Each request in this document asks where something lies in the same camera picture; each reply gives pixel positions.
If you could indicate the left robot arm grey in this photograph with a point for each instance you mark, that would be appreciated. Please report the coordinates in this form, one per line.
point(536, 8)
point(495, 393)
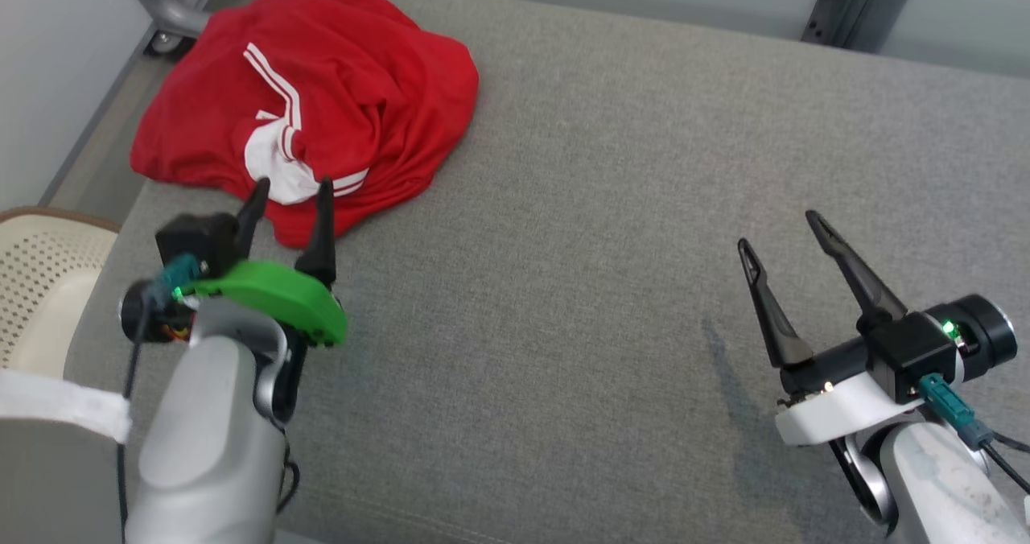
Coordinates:
point(201, 431)

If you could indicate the cream perforated laundry basket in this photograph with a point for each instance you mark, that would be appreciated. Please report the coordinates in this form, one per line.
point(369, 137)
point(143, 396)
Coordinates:
point(40, 278)

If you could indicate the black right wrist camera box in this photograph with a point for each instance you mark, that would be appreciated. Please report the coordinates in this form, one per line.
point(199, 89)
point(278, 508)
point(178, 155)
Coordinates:
point(913, 355)

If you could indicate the grey metal wall post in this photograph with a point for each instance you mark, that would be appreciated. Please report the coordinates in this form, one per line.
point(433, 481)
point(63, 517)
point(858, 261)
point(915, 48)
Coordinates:
point(853, 1)

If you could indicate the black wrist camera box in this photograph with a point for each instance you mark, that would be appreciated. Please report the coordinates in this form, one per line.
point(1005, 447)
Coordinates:
point(913, 355)
point(197, 242)

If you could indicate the red jersey white striped sleeves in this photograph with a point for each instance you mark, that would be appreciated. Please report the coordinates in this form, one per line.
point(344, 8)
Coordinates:
point(362, 69)

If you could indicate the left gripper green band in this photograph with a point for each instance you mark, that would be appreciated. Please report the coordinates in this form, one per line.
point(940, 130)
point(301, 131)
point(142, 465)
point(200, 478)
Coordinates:
point(273, 290)

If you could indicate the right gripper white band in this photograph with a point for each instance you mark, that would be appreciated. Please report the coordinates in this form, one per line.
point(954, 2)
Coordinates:
point(845, 407)

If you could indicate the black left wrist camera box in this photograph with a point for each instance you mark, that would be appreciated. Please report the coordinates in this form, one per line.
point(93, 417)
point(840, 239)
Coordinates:
point(197, 242)

